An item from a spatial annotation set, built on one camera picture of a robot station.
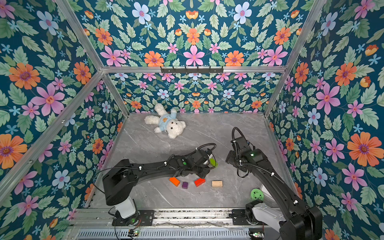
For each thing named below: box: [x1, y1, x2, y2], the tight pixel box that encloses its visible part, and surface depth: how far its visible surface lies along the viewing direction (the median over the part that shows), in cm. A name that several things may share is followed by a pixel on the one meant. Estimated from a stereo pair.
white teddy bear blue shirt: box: [144, 103, 187, 139], surface depth 107 cm
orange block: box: [169, 177, 181, 187], surface depth 86 cm
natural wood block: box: [211, 181, 223, 187], surface depth 84 cm
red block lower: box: [194, 178, 206, 187], surface depth 85 cm
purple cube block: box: [181, 181, 189, 190], surface depth 85 cm
